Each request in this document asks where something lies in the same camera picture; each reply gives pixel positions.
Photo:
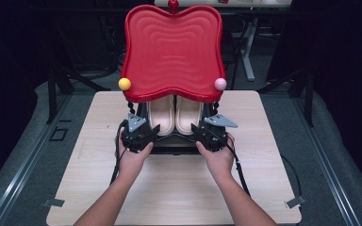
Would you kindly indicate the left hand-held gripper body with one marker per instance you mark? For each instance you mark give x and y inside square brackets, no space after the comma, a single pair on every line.
[135,138]

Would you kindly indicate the black metal stand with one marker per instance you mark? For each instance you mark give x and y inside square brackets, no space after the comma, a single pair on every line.
[52,94]
[309,100]

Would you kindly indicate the red and black tiered rack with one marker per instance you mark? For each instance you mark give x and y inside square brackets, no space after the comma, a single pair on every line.
[172,53]

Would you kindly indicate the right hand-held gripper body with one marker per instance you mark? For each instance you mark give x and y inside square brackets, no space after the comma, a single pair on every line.
[215,136]

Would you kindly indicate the person's left hand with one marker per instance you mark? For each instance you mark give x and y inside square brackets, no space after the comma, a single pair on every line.
[132,164]

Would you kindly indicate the person's right hand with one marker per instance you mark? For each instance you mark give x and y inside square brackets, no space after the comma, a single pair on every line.
[218,163]

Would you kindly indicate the cream clog shoe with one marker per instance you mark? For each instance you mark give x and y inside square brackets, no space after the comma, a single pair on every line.
[187,116]
[161,116]

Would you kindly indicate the aluminium floor rail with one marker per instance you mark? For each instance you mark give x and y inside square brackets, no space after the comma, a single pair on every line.
[28,157]
[326,163]

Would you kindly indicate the grey table clip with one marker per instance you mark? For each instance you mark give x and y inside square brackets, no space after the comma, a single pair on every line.
[295,201]
[54,202]

